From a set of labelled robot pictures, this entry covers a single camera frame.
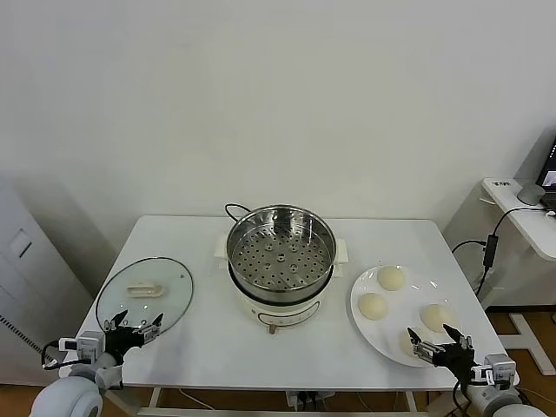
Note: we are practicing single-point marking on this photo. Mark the cream electric cooking pot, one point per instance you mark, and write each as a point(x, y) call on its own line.
point(282, 310)

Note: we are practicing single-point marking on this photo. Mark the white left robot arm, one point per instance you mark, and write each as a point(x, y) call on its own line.
point(65, 397)

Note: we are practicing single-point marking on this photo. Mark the grey round desk gadget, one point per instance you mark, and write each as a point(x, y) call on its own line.
point(531, 194)

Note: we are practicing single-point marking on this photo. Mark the white steamed baozi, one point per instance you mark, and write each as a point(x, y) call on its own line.
point(392, 278)
point(406, 345)
point(434, 317)
point(372, 306)

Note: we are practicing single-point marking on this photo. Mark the large white round plate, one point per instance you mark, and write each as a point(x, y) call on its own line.
point(391, 334)

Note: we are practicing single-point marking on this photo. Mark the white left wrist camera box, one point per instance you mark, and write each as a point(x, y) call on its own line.
point(89, 345)

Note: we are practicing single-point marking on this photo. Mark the white side desk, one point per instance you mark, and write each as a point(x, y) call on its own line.
point(499, 195)

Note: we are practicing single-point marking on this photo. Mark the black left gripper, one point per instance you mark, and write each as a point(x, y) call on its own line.
point(121, 341)

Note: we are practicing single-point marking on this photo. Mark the round glass pot lid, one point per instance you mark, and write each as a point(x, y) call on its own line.
point(174, 286)

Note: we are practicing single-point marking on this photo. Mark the white rectangular table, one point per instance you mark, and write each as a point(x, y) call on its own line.
point(269, 360)

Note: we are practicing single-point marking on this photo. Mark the perforated steel steamer basket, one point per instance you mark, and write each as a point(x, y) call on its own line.
point(278, 256)

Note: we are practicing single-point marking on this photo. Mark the grey metal cabinet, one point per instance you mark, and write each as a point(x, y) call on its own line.
point(26, 282)

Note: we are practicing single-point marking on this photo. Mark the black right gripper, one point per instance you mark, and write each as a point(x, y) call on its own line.
point(456, 358)

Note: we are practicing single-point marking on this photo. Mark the white power strip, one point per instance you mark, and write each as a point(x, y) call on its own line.
point(304, 399)

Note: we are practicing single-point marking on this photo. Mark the dark open laptop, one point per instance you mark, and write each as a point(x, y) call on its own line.
point(548, 174)

